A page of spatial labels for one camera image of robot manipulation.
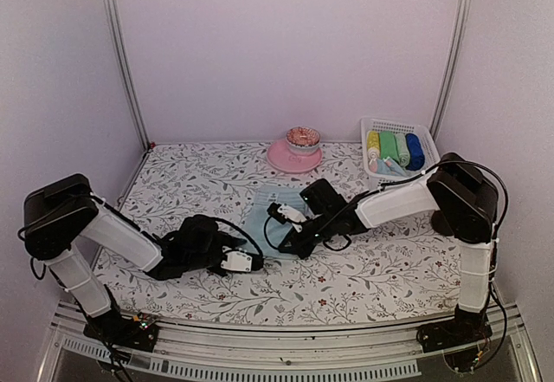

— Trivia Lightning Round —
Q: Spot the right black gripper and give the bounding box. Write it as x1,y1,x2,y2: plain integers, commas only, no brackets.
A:
280,211,337,258

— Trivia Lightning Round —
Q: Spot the light blue towel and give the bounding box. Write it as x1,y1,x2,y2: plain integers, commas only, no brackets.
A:
243,185,309,260

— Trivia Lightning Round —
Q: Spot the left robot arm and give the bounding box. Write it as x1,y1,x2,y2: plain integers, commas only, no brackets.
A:
18,174,263,342

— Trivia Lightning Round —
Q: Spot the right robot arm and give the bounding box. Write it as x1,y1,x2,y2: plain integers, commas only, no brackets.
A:
267,152,506,344

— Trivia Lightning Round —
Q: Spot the pink plate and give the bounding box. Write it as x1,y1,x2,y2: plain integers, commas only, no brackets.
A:
267,139,323,174

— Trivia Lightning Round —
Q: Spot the patterned bowl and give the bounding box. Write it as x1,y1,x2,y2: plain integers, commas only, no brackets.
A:
285,126,320,155

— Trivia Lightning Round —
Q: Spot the floral tablecloth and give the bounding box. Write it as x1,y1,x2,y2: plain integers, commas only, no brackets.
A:
94,143,487,327

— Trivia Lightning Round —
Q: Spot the yellow rolled towel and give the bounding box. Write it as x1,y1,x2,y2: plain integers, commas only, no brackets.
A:
366,131,381,168

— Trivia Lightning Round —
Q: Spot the pale green rolled towel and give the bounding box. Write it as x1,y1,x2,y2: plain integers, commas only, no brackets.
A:
394,133,410,168

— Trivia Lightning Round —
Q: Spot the blue rolled towel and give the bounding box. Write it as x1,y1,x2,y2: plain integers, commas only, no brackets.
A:
405,133,426,171

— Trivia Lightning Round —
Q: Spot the dark brown cup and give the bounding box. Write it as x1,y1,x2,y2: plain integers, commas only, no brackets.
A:
431,210,454,236

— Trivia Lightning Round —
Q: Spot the white plastic basket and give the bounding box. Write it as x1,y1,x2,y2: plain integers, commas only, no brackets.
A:
360,117,440,189

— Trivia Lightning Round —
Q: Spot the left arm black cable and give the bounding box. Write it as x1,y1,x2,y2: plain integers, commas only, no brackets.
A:
216,219,265,257

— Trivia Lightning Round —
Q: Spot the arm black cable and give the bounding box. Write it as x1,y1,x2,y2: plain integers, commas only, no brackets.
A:
216,219,265,257
262,160,510,251

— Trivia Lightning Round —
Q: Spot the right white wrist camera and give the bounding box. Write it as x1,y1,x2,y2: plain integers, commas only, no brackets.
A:
267,203,308,232

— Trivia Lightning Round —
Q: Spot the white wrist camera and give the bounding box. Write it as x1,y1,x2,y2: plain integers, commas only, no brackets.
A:
267,203,308,232
221,250,264,273

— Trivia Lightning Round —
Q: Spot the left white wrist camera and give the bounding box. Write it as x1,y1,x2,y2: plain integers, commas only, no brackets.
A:
221,250,264,273

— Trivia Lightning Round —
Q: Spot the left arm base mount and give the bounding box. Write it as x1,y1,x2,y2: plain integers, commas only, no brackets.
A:
83,309,159,353

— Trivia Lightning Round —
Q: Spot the aluminium front rail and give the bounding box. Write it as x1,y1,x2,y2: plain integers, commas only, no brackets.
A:
37,301,543,381

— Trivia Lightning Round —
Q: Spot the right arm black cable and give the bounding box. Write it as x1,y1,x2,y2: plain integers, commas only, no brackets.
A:
262,160,510,251

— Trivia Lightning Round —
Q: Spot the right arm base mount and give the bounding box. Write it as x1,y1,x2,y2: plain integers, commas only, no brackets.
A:
416,309,493,353

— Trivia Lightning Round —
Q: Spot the right aluminium post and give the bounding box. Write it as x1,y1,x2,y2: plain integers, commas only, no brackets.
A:
429,0,472,139

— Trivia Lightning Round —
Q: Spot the aluminium post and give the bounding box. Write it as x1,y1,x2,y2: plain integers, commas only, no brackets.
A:
429,0,472,139
103,0,151,151

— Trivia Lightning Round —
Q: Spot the left aluminium post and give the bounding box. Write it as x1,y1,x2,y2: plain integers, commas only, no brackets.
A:
103,0,151,151

